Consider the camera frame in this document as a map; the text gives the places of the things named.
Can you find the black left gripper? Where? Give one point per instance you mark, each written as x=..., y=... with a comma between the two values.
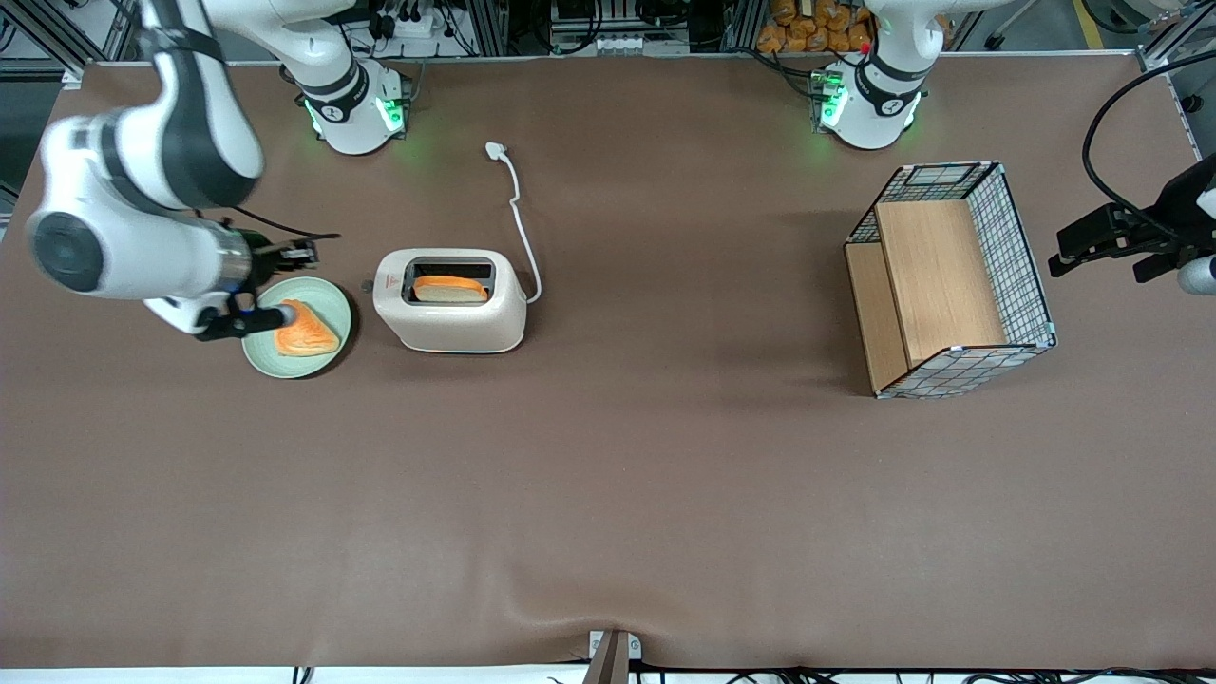
x=1165, y=234

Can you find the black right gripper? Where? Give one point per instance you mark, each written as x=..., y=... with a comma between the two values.
x=260, y=259

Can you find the white two-slot toaster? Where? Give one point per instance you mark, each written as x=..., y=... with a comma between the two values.
x=451, y=323

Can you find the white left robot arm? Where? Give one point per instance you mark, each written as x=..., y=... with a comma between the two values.
x=879, y=104

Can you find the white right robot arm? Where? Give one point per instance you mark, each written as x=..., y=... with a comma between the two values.
x=180, y=142

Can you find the triangular orange pastry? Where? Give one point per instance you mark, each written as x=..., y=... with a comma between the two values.
x=309, y=337

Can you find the pale green round plate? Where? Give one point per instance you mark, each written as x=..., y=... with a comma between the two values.
x=318, y=361

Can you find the bread slice with orange crust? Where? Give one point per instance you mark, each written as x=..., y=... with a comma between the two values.
x=451, y=290

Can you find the wooden shelf insert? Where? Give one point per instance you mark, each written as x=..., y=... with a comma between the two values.
x=936, y=275

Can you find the white power strip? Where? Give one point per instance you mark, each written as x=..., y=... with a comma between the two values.
x=408, y=21

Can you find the bag of bread rolls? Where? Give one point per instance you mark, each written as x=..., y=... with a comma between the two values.
x=807, y=28

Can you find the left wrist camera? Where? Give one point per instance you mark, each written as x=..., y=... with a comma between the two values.
x=1199, y=275

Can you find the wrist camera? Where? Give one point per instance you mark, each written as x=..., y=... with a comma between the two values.
x=1199, y=275
x=242, y=323

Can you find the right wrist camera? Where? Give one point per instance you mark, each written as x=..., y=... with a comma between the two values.
x=242, y=323

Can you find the metal table edge bracket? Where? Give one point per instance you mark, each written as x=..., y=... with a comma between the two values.
x=613, y=655

